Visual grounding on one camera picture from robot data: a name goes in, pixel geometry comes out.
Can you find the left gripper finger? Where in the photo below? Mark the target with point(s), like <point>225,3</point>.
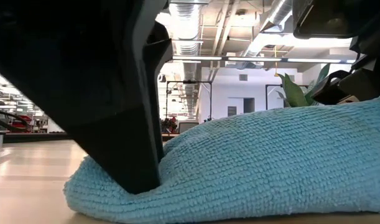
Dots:
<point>124,149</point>
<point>157,77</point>

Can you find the green snake plant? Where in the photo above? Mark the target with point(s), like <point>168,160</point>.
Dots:
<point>297,91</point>

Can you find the blue microfiber towel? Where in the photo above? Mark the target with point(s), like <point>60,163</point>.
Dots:
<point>255,168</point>

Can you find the black background frame stand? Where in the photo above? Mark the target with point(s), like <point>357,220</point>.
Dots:
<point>189,82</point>

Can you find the black aluminium table frame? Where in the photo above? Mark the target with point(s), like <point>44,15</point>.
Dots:
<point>34,137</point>

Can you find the dark doorway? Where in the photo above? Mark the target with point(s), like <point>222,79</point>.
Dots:
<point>248,105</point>

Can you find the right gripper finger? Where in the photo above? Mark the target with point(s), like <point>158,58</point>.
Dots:
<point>367,82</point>
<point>328,88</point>

